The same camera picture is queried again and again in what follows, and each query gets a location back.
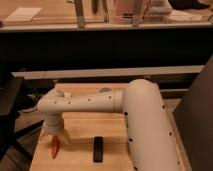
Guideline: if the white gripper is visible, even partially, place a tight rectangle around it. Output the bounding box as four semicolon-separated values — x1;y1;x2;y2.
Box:
43;114;71;144

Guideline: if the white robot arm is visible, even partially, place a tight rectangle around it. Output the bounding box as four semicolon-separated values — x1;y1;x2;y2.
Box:
37;79;180;171

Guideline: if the black rectangular block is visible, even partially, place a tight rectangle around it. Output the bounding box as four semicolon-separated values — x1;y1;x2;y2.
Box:
93;136;103;163

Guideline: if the grey round lid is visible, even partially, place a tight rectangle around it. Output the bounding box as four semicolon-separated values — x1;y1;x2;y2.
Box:
99;87;112;93

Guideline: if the black chair at left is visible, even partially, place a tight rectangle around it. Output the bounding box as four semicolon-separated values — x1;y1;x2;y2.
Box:
0;77;43;161

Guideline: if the white paper sheet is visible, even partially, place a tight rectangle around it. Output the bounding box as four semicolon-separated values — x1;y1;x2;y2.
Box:
5;7;41;22

